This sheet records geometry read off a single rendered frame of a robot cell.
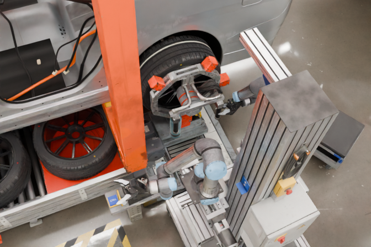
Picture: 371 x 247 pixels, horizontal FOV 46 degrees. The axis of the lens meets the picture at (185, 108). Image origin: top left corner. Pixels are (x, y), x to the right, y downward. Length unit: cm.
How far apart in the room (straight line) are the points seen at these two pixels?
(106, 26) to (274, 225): 138
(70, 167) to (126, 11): 176
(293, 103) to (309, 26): 329
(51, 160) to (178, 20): 145
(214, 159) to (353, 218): 198
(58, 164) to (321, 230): 220
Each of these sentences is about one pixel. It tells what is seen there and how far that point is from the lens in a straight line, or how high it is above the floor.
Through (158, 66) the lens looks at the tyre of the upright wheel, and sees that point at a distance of 311.
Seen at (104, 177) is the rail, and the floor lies 39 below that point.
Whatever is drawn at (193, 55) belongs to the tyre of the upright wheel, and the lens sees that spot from 313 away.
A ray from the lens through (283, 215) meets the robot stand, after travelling 256.
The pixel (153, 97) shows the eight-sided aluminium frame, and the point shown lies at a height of 97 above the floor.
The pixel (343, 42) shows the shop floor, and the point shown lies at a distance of 514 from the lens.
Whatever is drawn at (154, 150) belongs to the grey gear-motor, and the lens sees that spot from 357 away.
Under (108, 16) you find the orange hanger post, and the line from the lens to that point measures 199.
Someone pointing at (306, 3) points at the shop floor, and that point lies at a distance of 542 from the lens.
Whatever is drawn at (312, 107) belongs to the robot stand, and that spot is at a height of 203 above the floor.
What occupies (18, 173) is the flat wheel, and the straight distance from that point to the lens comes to 355.
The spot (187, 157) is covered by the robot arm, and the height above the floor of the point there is 132.
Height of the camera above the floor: 358
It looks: 57 degrees down
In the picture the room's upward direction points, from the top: 4 degrees clockwise
